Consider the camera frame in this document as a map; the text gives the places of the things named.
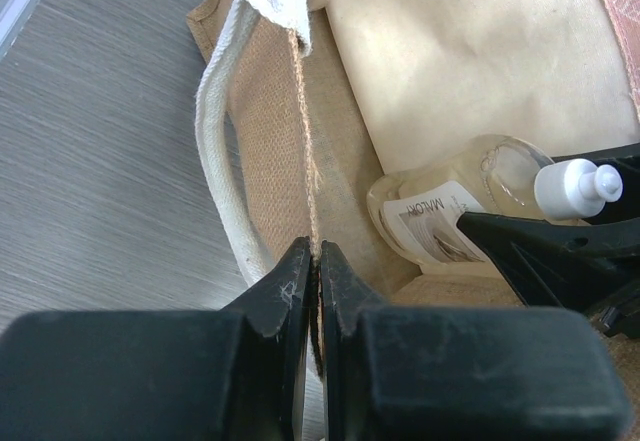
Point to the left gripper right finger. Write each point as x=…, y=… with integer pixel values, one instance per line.
x=460, y=373

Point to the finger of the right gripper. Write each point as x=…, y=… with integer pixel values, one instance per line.
x=581, y=268
x=626, y=159

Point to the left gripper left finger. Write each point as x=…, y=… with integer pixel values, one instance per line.
x=237, y=373

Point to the clear amber liquid bottle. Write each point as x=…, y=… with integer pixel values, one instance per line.
x=416, y=211

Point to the brown canvas bag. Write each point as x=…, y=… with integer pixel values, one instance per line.
x=304, y=104

